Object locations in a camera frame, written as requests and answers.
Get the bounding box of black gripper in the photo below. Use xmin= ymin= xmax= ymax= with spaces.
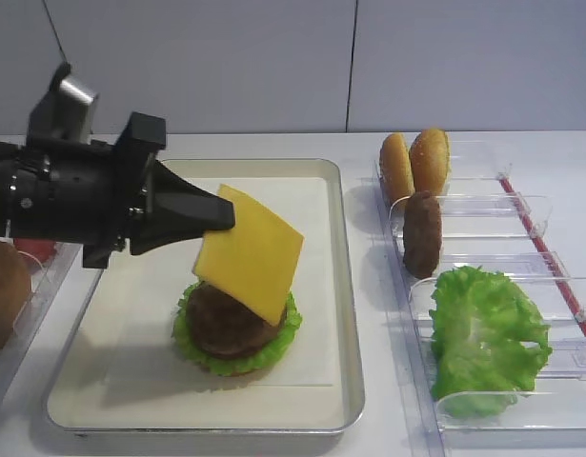
xmin=10 ymin=112 xmax=235 ymax=268

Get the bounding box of yellow cheese slice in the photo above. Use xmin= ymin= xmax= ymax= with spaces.
xmin=193 ymin=184 xmax=304 ymax=327

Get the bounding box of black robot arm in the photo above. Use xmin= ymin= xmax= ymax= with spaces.
xmin=0 ymin=112 xmax=235 ymax=269

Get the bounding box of brown meat patty on burger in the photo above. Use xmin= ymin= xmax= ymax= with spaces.
xmin=185 ymin=282 xmax=287 ymax=360

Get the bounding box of red tomato slice in rack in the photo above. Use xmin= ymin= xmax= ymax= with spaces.
xmin=13 ymin=238 xmax=56 ymax=263

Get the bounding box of green lettuce on burger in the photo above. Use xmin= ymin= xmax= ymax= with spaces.
xmin=172 ymin=281 xmax=303 ymax=373

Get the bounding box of brown bread slice left rack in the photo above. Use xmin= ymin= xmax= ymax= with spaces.
xmin=0 ymin=241 xmax=31 ymax=349

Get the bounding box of brown meat patty in rack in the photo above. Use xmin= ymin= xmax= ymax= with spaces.
xmin=403 ymin=190 xmax=442 ymax=279

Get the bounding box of green lettuce leaf in rack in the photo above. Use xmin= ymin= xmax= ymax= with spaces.
xmin=429 ymin=267 xmax=553 ymax=419

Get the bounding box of white paper tray liner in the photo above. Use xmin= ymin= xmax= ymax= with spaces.
xmin=63 ymin=176 xmax=347 ymax=414

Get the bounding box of white metal tray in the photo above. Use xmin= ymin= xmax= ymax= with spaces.
xmin=46 ymin=158 xmax=366 ymax=432

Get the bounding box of bottom bun on tray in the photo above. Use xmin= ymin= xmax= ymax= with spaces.
xmin=198 ymin=364 xmax=263 ymax=378

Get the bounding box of left bun half right rack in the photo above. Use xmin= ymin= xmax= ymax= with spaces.
xmin=379 ymin=132 xmax=414 ymax=203

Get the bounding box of clear acrylic rack left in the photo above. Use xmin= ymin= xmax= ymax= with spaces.
xmin=0 ymin=239 xmax=79 ymax=405

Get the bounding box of clear acrylic rack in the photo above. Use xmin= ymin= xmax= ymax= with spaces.
xmin=0 ymin=239 xmax=79 ymax=405
xmin=375 ymin=145 xmax=586 ymax=456

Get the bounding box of sesame bun half right rack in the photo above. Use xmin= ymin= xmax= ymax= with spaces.
xmin=409 ymin=128 xmax=451 ymax=195

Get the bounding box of clear acrylic rack right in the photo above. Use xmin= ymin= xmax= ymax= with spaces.
xmin=375 ymin=145 xmax=586 ymax=456

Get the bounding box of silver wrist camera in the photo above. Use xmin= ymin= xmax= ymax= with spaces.
xmin=27 ymin=62 xmax=99 ymax=143

